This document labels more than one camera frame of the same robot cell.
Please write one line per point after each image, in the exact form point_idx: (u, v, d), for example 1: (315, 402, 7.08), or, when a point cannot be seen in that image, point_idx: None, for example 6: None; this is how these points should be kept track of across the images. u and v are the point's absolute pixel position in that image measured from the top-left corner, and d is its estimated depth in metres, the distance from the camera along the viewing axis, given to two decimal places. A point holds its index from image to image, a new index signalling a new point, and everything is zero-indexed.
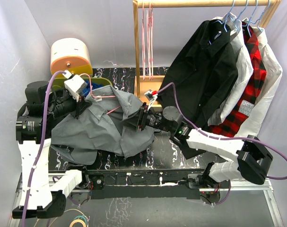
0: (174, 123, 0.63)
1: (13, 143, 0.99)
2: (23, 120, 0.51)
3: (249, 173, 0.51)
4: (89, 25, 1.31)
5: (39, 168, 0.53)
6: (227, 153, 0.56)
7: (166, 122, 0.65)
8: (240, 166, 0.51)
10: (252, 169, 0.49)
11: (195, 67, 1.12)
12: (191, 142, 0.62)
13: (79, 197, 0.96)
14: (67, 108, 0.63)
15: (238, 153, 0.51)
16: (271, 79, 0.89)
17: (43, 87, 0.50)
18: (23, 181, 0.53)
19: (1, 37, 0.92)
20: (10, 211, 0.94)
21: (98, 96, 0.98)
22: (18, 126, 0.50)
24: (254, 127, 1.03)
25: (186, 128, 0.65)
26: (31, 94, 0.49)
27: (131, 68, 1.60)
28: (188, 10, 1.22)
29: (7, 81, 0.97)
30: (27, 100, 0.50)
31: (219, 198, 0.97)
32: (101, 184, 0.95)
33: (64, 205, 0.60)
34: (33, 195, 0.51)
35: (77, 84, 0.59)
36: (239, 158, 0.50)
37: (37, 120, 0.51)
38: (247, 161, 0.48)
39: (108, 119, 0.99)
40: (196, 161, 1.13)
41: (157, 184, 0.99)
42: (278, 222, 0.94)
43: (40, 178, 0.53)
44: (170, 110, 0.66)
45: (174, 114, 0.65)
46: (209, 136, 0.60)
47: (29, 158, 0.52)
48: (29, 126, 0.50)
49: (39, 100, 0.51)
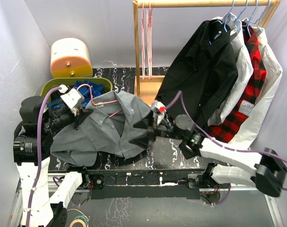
0: (186, 131, 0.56)
1: (13, 143, 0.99)
2: (21, 141, 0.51)
3: (265, 187, 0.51)
4: (89, 25, 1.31)
5: (38, 189, 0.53)
6: (242, 166, 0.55)
7: (178, 130, 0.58)
8: (256, 179, 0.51)
10: (271, 183, 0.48)
11: (195, 67, 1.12)
12: (204, 151, 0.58)
13: (79, 197, 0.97)
14: (65, 121, 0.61)
15: (255, 166, 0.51)
16: (271, 79, 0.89)
17: (38, 105, 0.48)
18: (23, 202, 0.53)
19: (1, 38, 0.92)
20: (10, 211, 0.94)
21: (99, 103, 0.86)
22: (15, 147, 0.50)
24: (253, 126, 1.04)
25: (199, 136, 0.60)
26: (27, 114, 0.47)
27: (131, 68, 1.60)
28: (188, 10, 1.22)
29: (7, 81, 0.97)
30: (22, 119, 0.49)
31: (219, 198, 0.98)
32: (101, 184, 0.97)
33: (65, 216, 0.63)
34: (34, 216, 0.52)
35: (73, 100, 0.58)
36: (258, 172, 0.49)
37: (34, 141, 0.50)
38: (266, 175, 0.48)
39: (110, 124, 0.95)
40: (196, 161, 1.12)
41: (157, 184, 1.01)
42: (278, 222, 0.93)
43: (40, 197, 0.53)
44: (183, 118, 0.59)
45: (186, 122, 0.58)
46: (224, 147, 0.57)
47: (28, 179, 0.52)
48: (26, 147, 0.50)
49: (34, 120, 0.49)
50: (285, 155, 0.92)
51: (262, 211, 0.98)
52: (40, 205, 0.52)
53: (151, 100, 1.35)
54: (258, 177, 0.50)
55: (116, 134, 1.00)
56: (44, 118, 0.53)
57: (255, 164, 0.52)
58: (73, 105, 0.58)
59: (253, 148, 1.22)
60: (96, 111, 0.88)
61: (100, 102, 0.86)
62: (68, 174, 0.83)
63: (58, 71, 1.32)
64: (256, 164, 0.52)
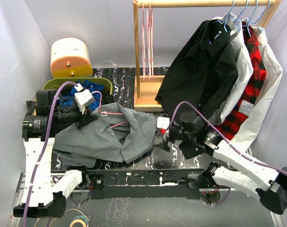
0: (192, 123, 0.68)
1: (13, 142, 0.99)
2: (30, 120, 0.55)
3: (272, 204, 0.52)
4: (89, 25, 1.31)
5: (41, 166, 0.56)
6: (254, 178, 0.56)
7: (187, 126, 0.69)
8: (266, 195, 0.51)
10: (279, 202, 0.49)
11: (195, 67, 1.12)
12: (218, 153, 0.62)
13: (79, 197, 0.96)
14: (72, 118, 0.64)
15: (270, 182, 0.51)
16: (271, 79, 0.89)
17: (51, 91, 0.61)
18: (27, 179, 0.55)
19: (1, 37, 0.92)
20: (10, 211, 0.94)
21: (104, 112, 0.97)
22: (24, 125, 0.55)
24: (253, 126, 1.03)
25: (213, 135, 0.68)
26: (41, 96, 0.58)
27: (131, 68, 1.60)
28: (189, 10, 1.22)
29: (7, 81, 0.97)
30: (37, 101, 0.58)
31: (219, 198, 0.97)
32: (101, 184, 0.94)
33: (64, 206, 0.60)
34: (35, 193, 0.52)
35: (85, 98, 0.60)
36: (271, 189, 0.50)
37: (42, 119, 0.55)
38: (279, 194, 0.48)
39: (110, 132, 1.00)
40: (196, 161, 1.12)
41: (157, 184, 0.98)
42: (278, 222, 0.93)
43: (43, 175, 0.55)
44: (189, 116, 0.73)
45: (192, 117, 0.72)
46: (242, 156, 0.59)
47: (33, 155, 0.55)
48: (35, 124, 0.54)
49: (47, 102, 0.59)
50: (286, 155, 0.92)
51: (262, 211, 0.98)
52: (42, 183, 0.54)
53: (151, 100, 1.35)
54: (269, 193, 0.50)
55: (116, 141, 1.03)
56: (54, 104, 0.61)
57: (269, 180, 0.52)
58: (84, 102, 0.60)
59: (253, 148, 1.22)
60: (100, 119, 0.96)
61: (105, 111, 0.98)
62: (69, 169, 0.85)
63: (58, 71, 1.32)
64: (271, 180, 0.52)
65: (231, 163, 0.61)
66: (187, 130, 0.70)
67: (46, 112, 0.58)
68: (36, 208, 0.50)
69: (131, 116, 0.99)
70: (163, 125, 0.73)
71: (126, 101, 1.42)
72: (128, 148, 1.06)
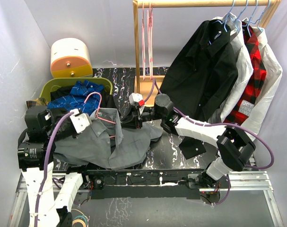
0: (164, 109, 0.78)
1: (13, 142, 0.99)
2: (24, 147, 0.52)
3: (230, 160, 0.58)
4: (89, 25, 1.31)
5: (45, 194, 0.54)
6: (208, 139, 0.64)
7: (158, 108, 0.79)
8: (221, 151, 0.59)
10: (230, 152, 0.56)
11: (195, 67, 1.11)
12: (179, 128, 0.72)
13: (79, 197, 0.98)
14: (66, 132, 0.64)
15: (217, 137, 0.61)
16: (271, 79, 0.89)
17: (42, 113, 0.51)
18: (30, 207, 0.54)
19: (1, 37, 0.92)
20: (11, 211, 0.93)
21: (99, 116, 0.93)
22: (20, 153, 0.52)
24: (254, 127, 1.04)
25: (176, 117, 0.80)
26: (31, 121, 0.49)
27: (131, 68, 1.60)
28: (189, 10, 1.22)
29: (7, 81, 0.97)
30: (27, 126, 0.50)
31: (219, 198, 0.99)
32: (101, 184, 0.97)
33: (71, 218, 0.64)
34: (41, 220, 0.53)
35: (82, 126, 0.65)
36: (219, 142, 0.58)
37: (38, 146, 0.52)
38: (225, 144, 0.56)
39: (106, 138, 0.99)
40: (196, 161, 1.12)
41: (157, 184, 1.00)
42: (278, 222, 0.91)
43: (47, 202, 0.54)
44: (162, 98, 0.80)
45: (165, 101, 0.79)
46: (195, 124, 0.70)
47: (34, 185, 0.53)
48: (30, 153, 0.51)
49: (39, 126, 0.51)
50: (286, 154, 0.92)
51: (262, 210, 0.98)
52: (47, 209, 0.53)
53: (151, 100, 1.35)
54: (219, 146, 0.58)
55: (107, 148, 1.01)
56: (47, 126, 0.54)
57: (217, 135, 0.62)
58: (80, 130, 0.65)
59: None
60: (96, 122, 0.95)
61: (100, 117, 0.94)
62: (68, 175, 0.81)
63: (58, 71, 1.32)
64: (219, 135, 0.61)
65: (192, 134, 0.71)
66: (160, 112, 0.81)
67: (40, 137, 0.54)
68: None
69: (119, 131, 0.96)
70: (139, 98, 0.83)
71: (126, 101, 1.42)
72: (116, 159, 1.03)
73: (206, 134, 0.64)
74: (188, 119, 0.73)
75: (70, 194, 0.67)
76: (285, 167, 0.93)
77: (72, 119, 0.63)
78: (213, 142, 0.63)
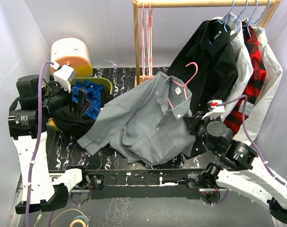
0: (222, 138, 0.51)
1: (12, 143, 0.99)
2: (15, 115, 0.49)
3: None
4: (89, 25, 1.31)
5: (38, 163, 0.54)
6: (279, 197, 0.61)
7: (213, 140, 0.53)
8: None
10: None
11: (196, 67, 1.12)
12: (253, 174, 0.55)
13: (79, 197, 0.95)
14: (61, 101, 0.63)
15: None
16: (271, 79, 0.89)
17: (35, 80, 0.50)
18: (22, 178, 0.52)
19: (1, 36, 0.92)
20: (10, 211, 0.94)
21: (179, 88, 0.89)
22: (11, 121, 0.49)
24: (254, 126, 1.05)
25: (243, 148, 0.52)
26: (23, 87, 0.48)
27: (131, 68, 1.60)
28: (189, 10, 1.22)
29: (7, 81, 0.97)
30: (19, 93, 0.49)
31: (219, 198, 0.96)
32: (101, 184, 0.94)
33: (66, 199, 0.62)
34: (35, 190, 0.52)
35: (66, 72, 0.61)
36: None
37: (30, 114, 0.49)
38: None
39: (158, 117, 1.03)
40: (196, 161, 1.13)
41: (157, 184, 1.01)
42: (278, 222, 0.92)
43: (40, 172, 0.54)
44: (216, 125, 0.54)
45: (221, 129, 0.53)
46: (275, 178, 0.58)
47: (26, 154, 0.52)
48: (22, 121, 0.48)
49: (32, 93, 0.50)
50: (286, 154, 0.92)
51: (262, 211, 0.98)
52: (41, 179, 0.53)
53: None
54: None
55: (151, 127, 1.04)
56: None
57: None
58: (68, 76, 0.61)
59: None
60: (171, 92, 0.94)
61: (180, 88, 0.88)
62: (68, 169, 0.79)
63: None
64: None
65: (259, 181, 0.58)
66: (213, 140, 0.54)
67: (32, 105, 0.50)
68: (39, 205, 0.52)
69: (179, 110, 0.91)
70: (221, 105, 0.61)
71: None
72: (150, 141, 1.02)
73: None
74: (268, 170, 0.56)
75: (68, 178, 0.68)
76: (286, 167, 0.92)
77: (56, 74, 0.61)
78: (282, 202, 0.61)
